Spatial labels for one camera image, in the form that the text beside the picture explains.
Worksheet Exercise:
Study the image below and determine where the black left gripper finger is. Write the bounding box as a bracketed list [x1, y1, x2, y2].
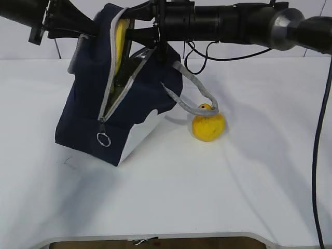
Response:
[50, 0, 99, 33]
[48, 29, 97, 39]

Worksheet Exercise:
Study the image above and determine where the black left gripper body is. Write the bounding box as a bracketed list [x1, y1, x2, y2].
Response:
[27, 0, 71, 46]

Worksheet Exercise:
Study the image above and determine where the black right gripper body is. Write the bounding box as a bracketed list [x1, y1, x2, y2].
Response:
[153, 1, 195, 64]

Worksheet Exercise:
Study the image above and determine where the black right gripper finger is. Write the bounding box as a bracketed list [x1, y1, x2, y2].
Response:
[121, 1, 158, 21]
[126, 27, 159, 43]

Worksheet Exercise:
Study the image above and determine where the yellow banana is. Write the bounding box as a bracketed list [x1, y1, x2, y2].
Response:
[108, 19, 130, 94]

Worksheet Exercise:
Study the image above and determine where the navy blue lunch bag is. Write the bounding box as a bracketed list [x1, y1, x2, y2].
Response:
[55, 4, 219, 166]

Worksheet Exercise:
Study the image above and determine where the yellow pear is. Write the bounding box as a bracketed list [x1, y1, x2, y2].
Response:
[191, 113, 226, 142]

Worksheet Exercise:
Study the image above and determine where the green lid glass container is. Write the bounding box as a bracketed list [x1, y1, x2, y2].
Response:
[109, 47, 154, 104]

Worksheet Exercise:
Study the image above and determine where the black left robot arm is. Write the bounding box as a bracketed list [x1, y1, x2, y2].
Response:
[1, 0, 99, 45]

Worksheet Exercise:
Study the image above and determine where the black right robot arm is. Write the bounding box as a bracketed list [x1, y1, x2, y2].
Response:
[121, 1, 331, 58]

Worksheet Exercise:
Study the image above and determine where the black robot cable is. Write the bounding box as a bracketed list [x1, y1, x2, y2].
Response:
[184, 40, 332, 249]

